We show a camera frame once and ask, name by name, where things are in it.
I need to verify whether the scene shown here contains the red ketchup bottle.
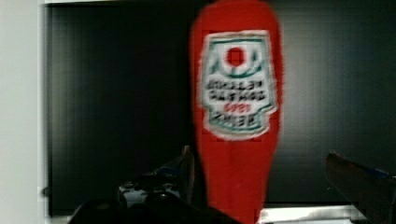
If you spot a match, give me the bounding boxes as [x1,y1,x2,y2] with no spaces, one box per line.
[190,0,283,224]

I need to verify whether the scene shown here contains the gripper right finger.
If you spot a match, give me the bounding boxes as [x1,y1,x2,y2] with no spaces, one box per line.
[326,153,396,224]

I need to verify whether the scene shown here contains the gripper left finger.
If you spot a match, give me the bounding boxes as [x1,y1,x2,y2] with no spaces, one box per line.
[154,146,195,204]

